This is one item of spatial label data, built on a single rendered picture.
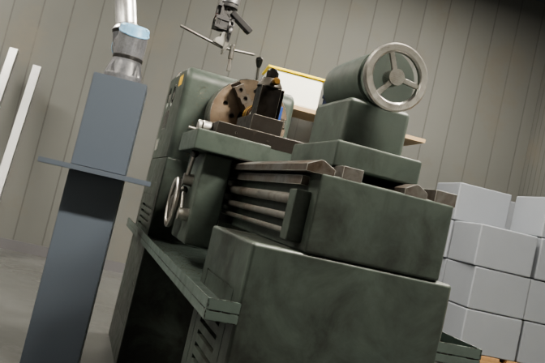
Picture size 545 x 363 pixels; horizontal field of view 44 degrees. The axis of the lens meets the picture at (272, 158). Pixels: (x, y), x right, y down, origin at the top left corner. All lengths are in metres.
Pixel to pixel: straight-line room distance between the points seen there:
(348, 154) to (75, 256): 1.44
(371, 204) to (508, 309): 3.44
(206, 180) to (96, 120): 0.78
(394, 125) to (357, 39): 4.47
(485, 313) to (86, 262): 2.85
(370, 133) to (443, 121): 4.66
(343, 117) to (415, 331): 0.47
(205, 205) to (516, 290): 3.15
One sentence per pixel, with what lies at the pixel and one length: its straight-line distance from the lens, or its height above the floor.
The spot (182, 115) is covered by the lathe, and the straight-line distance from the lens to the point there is 2.80.
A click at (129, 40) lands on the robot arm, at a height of 1.25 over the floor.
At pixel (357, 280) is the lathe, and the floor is 0.65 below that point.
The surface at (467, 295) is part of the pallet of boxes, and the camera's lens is 4.64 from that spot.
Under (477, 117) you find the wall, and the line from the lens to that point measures 6.28.
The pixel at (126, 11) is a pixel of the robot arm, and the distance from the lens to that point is 2.85.
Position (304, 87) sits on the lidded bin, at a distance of 5.17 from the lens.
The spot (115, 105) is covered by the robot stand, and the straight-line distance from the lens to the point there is 2.60.
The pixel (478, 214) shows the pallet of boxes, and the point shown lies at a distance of 5.08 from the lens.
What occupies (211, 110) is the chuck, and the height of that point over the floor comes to 1.07.
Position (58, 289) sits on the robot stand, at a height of 0.29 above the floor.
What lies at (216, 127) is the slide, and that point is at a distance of 2.03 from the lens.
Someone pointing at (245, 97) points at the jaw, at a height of 1.15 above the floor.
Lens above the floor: 0.74
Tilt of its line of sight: 4 degrees up
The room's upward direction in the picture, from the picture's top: 13 degrees clockwise
